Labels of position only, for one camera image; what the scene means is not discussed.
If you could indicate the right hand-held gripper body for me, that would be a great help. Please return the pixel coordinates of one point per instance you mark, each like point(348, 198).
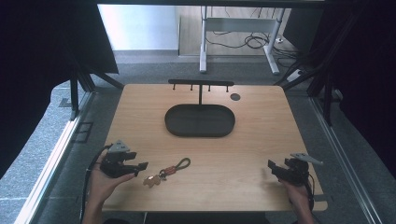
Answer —
point(297, 174)

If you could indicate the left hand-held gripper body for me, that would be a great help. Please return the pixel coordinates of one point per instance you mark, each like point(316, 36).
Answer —
point(115, 166)

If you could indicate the person's right hand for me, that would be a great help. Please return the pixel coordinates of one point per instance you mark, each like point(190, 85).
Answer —
point(299, 197)

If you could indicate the person's left hand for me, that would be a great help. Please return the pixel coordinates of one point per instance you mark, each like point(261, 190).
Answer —
point(99, 186)

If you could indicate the grey tape strip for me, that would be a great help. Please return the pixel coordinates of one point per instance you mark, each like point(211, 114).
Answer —
point(320, 198)

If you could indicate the dark floor socket plate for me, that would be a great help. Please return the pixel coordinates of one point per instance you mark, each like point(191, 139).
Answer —
point(83, 132)

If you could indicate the black key rack with tray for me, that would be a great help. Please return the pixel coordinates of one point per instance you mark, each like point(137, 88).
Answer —
point(199, 122)

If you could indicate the black metal stand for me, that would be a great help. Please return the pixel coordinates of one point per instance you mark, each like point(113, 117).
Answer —
point(74, 96)
point(325, 93)

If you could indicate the dark round table grommet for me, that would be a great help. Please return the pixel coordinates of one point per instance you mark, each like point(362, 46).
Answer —
point(235, 96)

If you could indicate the white power strip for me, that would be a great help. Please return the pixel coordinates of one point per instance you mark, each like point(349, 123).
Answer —
point(295, 75)

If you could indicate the black curtain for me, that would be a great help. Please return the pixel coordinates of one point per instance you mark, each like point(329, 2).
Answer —
point(367, 77)
point(37, 62)

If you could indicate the aluminium rail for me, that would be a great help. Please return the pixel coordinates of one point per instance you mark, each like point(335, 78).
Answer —
point(53, 161)
point(342, 155)

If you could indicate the white metal desk frame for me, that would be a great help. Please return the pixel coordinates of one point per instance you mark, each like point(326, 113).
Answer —
point(239, 24)

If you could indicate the black overhead frame bar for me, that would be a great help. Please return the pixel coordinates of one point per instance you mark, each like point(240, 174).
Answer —
point(211, 2)

